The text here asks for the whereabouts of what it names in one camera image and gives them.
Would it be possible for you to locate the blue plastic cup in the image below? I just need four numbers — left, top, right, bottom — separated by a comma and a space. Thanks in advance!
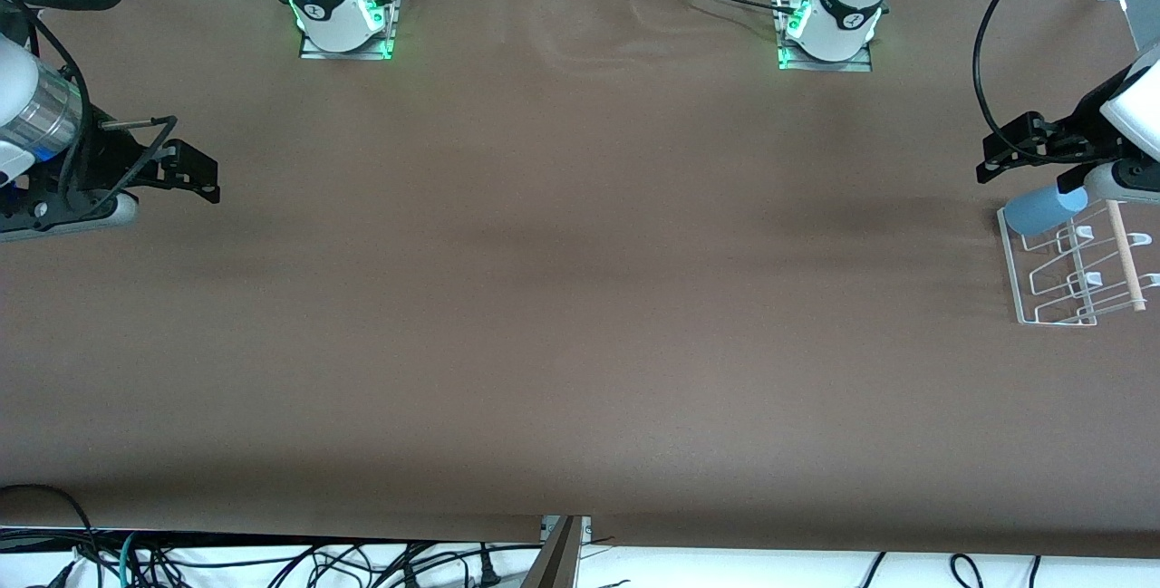
1004, 187, 1088, 237

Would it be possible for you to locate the brown table cover sheet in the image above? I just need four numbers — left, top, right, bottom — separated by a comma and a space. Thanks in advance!
0, 0, 1160, 562

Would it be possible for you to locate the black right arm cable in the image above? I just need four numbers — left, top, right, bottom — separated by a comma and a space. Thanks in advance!
0, 0, 179, 219

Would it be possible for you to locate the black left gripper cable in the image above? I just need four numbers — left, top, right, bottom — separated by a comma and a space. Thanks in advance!
971, 0, 1061, 147

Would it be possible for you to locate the white wire dish rack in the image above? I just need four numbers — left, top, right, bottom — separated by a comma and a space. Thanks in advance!
997, 198, 1160, 328

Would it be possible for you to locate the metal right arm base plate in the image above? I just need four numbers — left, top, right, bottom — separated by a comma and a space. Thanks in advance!
299, 0, 400, 61

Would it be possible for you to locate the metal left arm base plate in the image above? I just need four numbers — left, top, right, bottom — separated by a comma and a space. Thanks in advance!
778, 0, 873, 72

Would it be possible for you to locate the thick black floor cable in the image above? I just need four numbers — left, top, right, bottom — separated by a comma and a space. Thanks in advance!
0, 483, 102, 588

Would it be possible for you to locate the teal floor cable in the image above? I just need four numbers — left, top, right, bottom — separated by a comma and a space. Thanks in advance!
116, 529, 143, 588

